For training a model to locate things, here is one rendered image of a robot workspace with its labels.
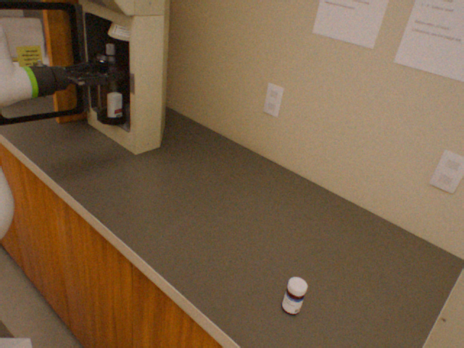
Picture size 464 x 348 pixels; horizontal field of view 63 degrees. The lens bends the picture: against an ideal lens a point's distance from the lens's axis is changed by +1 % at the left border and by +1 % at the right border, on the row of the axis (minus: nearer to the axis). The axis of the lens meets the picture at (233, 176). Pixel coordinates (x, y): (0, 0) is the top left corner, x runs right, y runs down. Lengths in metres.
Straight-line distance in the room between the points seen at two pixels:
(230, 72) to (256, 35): 0.19
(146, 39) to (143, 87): 0.15
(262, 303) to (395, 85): 0.73
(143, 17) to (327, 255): 0.88
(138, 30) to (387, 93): 0.77
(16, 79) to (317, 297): 0.99
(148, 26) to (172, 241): 0.67
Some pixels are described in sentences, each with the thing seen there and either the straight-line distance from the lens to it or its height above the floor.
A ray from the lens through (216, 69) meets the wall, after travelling 1.61.
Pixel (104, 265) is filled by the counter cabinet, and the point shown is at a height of 0.73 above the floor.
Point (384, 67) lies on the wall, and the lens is 1.23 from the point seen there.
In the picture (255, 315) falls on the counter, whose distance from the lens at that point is 0.89.
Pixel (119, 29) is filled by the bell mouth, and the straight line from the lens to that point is 1.37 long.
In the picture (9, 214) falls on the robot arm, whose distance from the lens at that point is 0.56.
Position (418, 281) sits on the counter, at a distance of 1.14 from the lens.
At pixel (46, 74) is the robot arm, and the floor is 1.23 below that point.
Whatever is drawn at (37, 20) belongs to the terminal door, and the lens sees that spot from 1.47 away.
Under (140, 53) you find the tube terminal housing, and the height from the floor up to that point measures 1.30.
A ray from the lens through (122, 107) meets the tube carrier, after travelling 1.42.
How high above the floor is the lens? 1.62
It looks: 31 degrees down
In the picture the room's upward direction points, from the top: 9 degrees clockwise
